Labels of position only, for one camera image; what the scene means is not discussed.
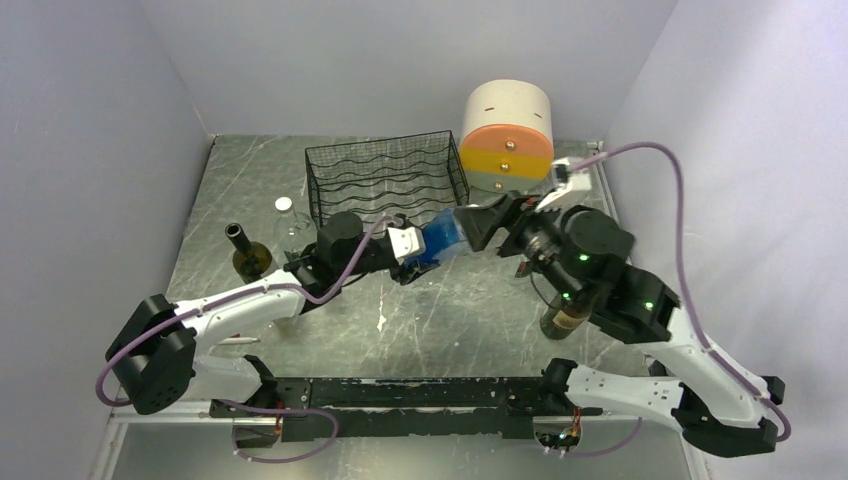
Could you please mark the clear bottle white cap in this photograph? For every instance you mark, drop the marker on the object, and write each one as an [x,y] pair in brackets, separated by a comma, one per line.
[294,231]

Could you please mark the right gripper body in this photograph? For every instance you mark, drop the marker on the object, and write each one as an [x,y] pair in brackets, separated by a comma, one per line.
[533,232]

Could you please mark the blue square bottle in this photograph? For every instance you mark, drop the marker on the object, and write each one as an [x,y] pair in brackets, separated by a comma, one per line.
[444,239]

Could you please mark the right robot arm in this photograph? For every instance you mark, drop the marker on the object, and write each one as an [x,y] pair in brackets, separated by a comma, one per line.
[716,405]

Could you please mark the green wine bottle label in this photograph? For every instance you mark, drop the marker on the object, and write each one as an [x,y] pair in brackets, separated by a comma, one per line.
[564,316]

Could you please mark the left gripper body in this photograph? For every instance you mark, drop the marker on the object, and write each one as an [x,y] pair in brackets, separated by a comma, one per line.
[403,273]

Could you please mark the white pen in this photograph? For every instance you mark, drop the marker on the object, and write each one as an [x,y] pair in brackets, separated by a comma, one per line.
[239,341]

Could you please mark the round cream drawer cabinet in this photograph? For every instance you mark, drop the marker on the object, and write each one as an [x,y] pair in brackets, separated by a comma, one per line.
[507,140]

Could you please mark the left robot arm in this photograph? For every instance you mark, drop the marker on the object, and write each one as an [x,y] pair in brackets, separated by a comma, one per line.
[161,355]

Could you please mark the dark green wine bottle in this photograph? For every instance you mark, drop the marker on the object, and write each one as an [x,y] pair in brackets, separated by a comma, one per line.
[251,260]

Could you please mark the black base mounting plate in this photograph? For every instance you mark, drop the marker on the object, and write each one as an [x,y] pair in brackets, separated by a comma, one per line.
[359,407]

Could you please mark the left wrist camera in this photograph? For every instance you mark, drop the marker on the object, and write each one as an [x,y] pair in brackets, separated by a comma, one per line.
[406,242]

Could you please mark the black wire wine rack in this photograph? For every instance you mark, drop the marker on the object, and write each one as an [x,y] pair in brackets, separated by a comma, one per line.
[415,175]

